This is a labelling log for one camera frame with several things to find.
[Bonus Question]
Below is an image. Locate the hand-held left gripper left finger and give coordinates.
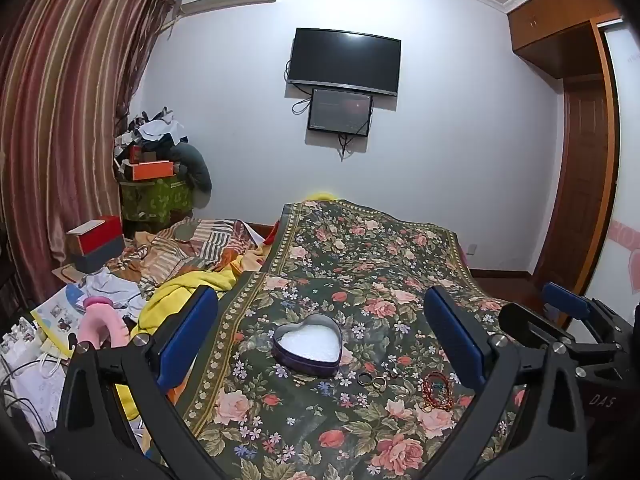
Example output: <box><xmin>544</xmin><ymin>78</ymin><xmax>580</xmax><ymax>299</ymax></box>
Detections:
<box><xmin>47</xmin><ymin>285</ymin><xmax>236</xmax><ymax>480</ymax></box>

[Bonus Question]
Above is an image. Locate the wooden overhead cabinet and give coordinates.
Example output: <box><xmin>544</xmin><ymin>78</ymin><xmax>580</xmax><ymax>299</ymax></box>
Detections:
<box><xmin>504</xmin><ymin>0</ymin><xmax>628</xmax><ymax>80</ymax></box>

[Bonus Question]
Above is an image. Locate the yellow blanket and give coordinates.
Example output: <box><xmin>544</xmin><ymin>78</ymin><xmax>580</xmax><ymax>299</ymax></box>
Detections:
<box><xmin>115</xmin><ymin>252</ymin><xmax>268</xmax><ymax>461</ymax></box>

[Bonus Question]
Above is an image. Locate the red bead bracelet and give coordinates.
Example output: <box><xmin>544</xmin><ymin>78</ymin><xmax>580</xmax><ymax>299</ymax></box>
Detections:
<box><xmin>421</xmin><ymin>372</ymin><xmax>455</xmax><ymax>414</ymax></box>

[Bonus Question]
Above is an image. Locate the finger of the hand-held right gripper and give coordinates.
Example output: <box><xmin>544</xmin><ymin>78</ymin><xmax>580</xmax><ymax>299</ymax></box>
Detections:
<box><xmin>544</xmin><ymin>281</ymin><xmax>626</xmax><ymax>346</ymax></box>
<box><xmin>500</xmin><ymin>302</ymin><xmax>576</xmax><ymax>356</ymax></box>

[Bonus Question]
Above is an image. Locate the thin black cable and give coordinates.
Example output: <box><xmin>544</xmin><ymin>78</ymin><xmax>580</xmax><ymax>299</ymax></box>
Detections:
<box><xmin>0</xmin><ymin>360</ymin><xmax>68</xmax><ymax>431</ymax></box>

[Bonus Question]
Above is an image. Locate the purple heart-shaped tin box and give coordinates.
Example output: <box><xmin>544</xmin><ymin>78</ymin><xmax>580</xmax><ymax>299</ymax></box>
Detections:
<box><xmin>272</xmin><ymin>314</ymin><xmax>343</xmax><ymax>378</ymax></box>

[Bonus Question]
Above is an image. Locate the striped curtain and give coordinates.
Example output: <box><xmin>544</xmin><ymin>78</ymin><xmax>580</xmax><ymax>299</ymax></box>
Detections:
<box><xmin>0</xmin><ymin>0</ymin><xmax>180</xmax><ymax>321</ymax></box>

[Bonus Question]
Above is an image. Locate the pink plush toy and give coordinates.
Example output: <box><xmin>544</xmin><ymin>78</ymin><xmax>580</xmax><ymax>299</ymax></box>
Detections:
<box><xmin>75</xmin><ymin>297</ymin><xmax>132</xmax><ymax>349</ymax></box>

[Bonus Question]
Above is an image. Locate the small black wall monitor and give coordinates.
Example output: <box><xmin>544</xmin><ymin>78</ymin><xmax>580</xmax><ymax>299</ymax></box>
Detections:
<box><xmin>307</xmin><ymin>88</ymin><xmax>374</xmax><ymax>137</ymax></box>

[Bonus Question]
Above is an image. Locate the black television cable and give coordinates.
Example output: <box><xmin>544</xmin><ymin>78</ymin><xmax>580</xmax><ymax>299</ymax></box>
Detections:
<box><xmin>285</xmin><ymin>60</ymin><xmax>312</xmax><ymax>116</ymax></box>

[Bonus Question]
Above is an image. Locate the black wall television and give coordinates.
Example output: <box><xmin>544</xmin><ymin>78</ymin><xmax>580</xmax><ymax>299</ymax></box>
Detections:
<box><xmin>286</xmin><ymin>27</ymin><xmax>402</xmax><ymax>97</ymax></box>

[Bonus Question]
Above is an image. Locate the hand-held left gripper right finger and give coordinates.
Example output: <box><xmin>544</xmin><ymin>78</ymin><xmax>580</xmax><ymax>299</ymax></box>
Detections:
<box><xmin>424</xmin><ymin>285</ymin><xmax>589</xmax><ymax>480</ymax></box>

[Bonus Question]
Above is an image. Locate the orange box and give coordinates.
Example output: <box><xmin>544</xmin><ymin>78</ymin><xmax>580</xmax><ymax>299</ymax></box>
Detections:
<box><xmin>131</xmin><ymin>161</ymin><xmax>176</xmax><ymax>181</ymax></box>

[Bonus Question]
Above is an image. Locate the pile of clothes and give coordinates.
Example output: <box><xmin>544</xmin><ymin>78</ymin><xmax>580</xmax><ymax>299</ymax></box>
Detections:
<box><xmin>114</xmin><ymin>107</ymin><xmax>189</xmax><ymax>163</ymax></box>

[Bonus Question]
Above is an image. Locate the brown wooden door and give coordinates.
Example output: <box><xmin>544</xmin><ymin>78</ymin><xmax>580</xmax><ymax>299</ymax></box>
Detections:
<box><xmin>531</xmin><ymin>76</ymin><xmax>610</xmax><ymax>306</ymax></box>

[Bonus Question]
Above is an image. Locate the illustrated booklet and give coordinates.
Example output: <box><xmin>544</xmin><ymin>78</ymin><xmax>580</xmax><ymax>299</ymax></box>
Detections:
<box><xmin>31</xmin><ymin>285</ymin><xmax>87</xmax><ymax>347</ymax></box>

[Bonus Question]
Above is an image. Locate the green cloth-covered cabinet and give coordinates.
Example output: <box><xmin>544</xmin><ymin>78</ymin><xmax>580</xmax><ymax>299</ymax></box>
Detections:
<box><xmin>119</xmin><ymin>175</ymin><xmax>194</xmax><ymax>224</ymax></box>

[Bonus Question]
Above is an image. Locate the red box with white lid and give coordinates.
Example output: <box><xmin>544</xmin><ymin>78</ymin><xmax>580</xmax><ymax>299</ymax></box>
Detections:
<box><xmin>66</xmin><ymin>215</ymin><xmax>124</xmax><ymax>256</ymax></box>

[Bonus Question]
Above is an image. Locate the floral blanket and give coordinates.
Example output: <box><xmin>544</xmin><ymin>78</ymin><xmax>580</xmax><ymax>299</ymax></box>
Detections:
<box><xmin>182</xmin><ymin>199</ymin><xmax>551</xmax><ymax>480</ymax></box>

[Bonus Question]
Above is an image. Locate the white cloth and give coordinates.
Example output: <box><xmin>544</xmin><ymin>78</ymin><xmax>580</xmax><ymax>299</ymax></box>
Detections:
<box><xmin>80</xmin><ymin>267</ymin><xmax>147</xmax><ymax>322</ymax></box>

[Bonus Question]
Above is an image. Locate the white wardrobe sliding door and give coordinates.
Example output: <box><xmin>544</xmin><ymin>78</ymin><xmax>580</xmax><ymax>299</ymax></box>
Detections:
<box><xmin>582</xmin><ymin>22</ymin><xmax>640</xmax><ymax>313</ymax></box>

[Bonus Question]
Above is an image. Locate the striped patchwork quilt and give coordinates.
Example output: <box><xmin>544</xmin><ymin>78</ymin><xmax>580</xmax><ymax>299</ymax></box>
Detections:
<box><xmin>117</xmin><ymin>217</ymin><xmax>267</xmax><ymax>301</ymax></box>

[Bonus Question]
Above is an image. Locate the white paper bag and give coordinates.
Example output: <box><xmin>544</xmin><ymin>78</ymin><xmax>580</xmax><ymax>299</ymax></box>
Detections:
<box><xmin>0</xmin><ymin>320</ymin><xmax>77</xmax><ymax>436</ymax></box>

